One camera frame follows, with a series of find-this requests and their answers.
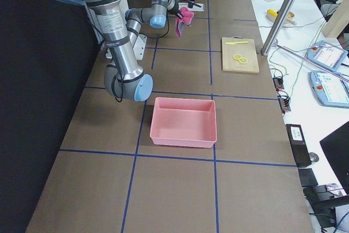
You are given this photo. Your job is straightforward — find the black power adapter box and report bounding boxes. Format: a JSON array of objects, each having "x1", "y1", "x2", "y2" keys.
[{"x1": 285, "y1": 124, "x2": 311, "y2": 168}]

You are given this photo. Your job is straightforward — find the yellow plastic knife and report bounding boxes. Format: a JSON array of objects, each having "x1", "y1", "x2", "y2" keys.
[{"x1": 224, "y1": 41, "x2": 249, "y2": 45}]

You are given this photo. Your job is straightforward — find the pink grey cleaning cloth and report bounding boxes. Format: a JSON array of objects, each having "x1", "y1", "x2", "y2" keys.
[{"x1": 175, "y1": 7, "x2": 194, "y2": 38}]

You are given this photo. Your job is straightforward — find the aluminium frame post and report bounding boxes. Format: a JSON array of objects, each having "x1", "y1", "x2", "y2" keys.
[{"x1": 261, "y1": 0, "x2": 295, "y2": 56}]

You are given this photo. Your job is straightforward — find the orange black circuit board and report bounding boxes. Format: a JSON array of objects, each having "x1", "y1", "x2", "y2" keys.
[{"x1": 273, "y1": 76, "x2": 284, "y2": 91}]

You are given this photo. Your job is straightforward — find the black monitor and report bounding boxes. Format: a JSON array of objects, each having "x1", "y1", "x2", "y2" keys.
[{"x1": 320, "y1": 123, "x2": 348, "y2": 191}]

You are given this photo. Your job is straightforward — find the lemon slice near board centre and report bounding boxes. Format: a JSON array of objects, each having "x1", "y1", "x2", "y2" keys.
[{"x1": 238, "y1": 57, "x2": 248, "y2": 64}]

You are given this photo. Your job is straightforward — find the blue teach pendant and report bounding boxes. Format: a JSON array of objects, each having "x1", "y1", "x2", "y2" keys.
[
  {"x1": 309, "y1": 70, "x2": 348, "y2": 109},
  {"x1": 305, "y1": 40, "x2": 348, "y2": 71}
]

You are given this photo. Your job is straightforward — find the lemon slice near board edge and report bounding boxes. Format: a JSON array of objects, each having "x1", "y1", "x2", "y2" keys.
[{"x1": 233, "y1": 54, "x2": 241, "y2": 61}]

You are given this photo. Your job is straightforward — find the white tray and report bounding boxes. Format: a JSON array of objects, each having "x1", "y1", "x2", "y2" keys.
[{"x1": 178, "y1": 2, "x2": 204, "y2": 12}]

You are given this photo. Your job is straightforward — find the near blue teach pendant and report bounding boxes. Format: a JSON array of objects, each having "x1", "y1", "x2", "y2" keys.
[{"x1": 309, "y1": 70, "x2": 348, "y2": 109}]

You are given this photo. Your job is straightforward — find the far blue teach pendant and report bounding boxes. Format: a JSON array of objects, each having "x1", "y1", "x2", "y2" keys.
[{"x1": 305, "y1": 40, "x2": 348, "y2": 71}]

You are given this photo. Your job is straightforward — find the bamboo cutting board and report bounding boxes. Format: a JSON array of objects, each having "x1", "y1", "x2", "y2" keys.
[{"x1": 221, "y1": 37, "x2": 260, "y2": 74}]

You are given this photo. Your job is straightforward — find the light wooden box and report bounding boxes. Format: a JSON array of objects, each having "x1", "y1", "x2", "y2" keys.
[{"x1": 322, "y1": 0, "x2": 348, "y2": 38}]

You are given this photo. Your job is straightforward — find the pink plastic bin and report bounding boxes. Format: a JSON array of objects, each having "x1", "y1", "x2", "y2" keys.
[{"x1": 150, "y1": 97, "x2": 217, "y2": 148}]

